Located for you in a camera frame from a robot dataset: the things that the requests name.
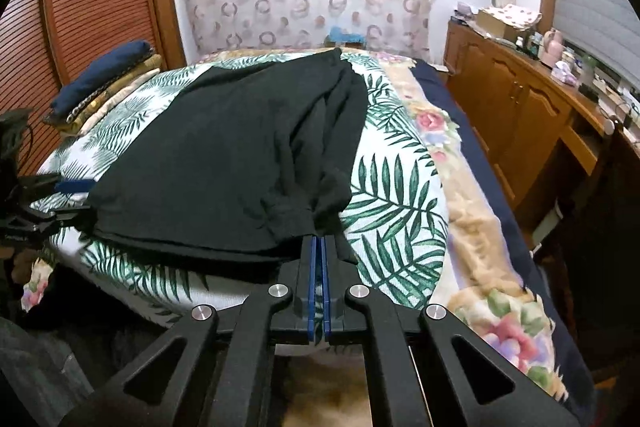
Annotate floral beige blanket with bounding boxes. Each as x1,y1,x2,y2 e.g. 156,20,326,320
20,47,575,408

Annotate pink bottle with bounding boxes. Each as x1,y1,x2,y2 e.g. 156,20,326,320
542,28,564,68

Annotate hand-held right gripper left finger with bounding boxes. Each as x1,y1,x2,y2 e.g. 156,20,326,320
59,236,321,427

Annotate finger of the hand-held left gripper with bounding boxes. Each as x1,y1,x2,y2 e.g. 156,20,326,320
6,204,97,235
10,174,97,204

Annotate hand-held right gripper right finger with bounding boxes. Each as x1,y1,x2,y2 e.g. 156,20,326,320
322,236,582,427

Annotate navy bed sheet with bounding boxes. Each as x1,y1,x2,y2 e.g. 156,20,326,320
412,58,601,423

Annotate green leaf print blanket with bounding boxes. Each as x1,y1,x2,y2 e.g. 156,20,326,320
30,56,451,329

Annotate person's grey trousers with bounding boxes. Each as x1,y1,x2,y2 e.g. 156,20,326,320
0,316,103,427

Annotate yellow patterned folded bedding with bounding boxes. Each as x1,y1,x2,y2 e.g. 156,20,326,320
42,54,164,134

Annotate wooden sideboard cabinet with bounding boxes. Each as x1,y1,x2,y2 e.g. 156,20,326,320
442,19,640,253

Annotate black printed t-shirt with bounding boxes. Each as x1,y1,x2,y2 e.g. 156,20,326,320
85,48,370,266

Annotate blue cloth bundle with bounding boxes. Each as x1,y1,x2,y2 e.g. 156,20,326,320
327,26,369,46

